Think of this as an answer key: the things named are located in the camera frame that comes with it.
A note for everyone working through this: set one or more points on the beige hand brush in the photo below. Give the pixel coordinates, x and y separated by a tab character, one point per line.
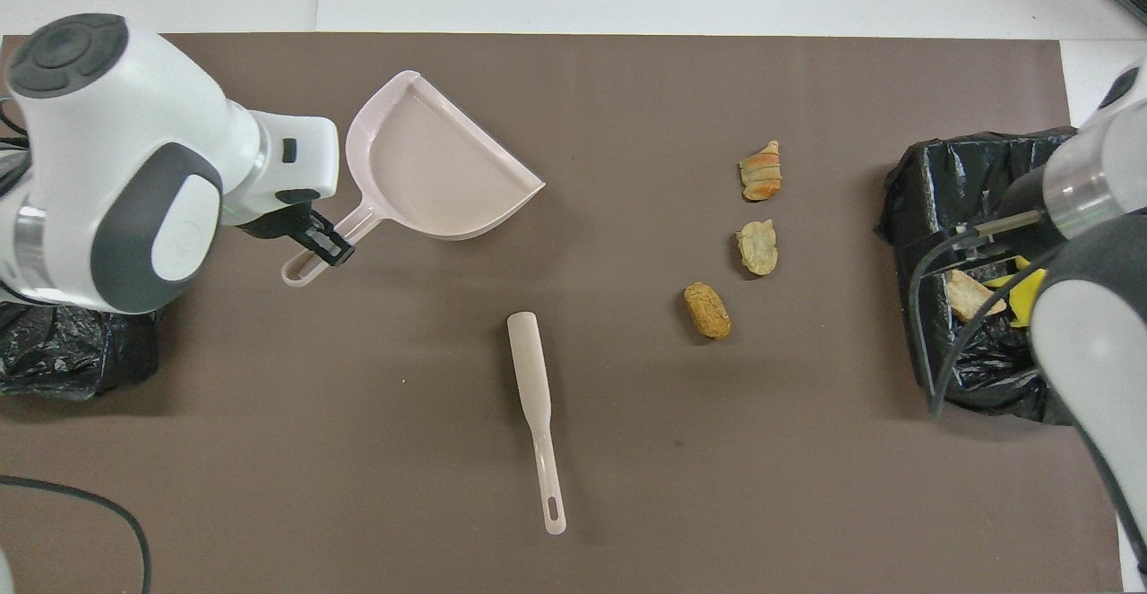
529	361

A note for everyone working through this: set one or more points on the beige plastic dustpan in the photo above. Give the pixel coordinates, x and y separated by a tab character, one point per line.
430	164

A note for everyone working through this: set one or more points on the black bag lined bin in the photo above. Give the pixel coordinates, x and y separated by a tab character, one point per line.
950	182
54	352

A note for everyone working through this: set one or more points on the green and yellow sponge piece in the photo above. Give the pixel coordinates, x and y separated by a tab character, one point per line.
1023	296

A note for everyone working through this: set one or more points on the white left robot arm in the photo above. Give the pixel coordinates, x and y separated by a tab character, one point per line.
107	128

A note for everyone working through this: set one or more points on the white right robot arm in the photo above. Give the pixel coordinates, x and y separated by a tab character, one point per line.
1089	343

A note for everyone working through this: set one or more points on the pale bread piece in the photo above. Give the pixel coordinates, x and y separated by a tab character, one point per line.
758	249

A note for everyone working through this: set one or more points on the orange striped bread piece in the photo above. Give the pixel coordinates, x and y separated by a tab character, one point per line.
972	296

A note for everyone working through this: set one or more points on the brown oval bread loaf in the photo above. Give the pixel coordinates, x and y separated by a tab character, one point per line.
707	310

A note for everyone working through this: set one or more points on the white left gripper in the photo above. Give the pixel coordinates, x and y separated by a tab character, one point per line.
300	159

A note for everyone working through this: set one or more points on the brown table mat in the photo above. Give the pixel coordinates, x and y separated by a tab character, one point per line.
627	83

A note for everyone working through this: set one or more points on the tan croissant end piece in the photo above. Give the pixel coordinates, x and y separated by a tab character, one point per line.
762	173

